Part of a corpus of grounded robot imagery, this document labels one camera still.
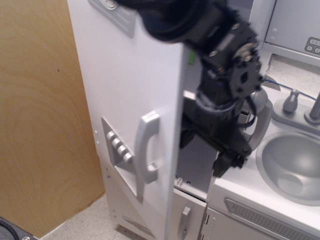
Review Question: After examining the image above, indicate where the blue cable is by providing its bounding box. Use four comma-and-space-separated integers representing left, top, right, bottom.
262, 77, 318, 101

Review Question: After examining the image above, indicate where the silver fridge door handle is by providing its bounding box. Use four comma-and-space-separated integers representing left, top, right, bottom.
134, 112, 161, 185

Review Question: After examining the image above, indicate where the green toy pear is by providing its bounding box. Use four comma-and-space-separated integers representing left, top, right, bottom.
188, 50, 196, 65

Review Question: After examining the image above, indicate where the grey toy telephone handset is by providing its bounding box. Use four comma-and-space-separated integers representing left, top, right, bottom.
238, 88, 273, 151

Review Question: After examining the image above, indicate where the white fridge shelf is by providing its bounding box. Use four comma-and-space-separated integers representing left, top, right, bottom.
183, 90, 196, 101

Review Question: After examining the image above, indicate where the grey toy faucet set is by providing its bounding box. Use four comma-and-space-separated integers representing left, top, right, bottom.
271, 89, 320, 136

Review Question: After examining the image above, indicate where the white toy fridge door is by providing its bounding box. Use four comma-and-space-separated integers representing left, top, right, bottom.
66, 0, 191, 240

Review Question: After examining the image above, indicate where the black equipment base corner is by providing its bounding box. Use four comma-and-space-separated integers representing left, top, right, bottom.
0, 217, 38, 240

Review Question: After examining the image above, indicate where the silver toy sink basin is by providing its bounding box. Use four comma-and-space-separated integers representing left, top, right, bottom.
255, 131, 320, 207

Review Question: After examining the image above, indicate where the white lower freezer door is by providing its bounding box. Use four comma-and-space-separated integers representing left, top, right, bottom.
106, 162, 208, 240

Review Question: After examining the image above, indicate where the white door latch catch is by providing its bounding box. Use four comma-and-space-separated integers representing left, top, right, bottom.
175, 177, 191, 187

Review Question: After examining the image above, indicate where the silver ice dispenser panel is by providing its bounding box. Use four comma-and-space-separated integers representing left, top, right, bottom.
101, 116, 144, 203

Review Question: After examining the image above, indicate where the grey oven vent panel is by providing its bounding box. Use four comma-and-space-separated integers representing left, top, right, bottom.
223, 198, 320, 240

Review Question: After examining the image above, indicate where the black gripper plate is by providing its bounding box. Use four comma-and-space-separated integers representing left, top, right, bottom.
179, 99, 252, 178

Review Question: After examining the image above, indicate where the toy microwave with keypad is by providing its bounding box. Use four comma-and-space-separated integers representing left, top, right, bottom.
262, 0, 320, 66

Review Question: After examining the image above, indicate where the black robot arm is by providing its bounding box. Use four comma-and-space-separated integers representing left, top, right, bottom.
119, 0, 263, 178

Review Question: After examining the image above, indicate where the plywood board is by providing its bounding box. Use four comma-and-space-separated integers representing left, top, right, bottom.
0, 0, 104, 237

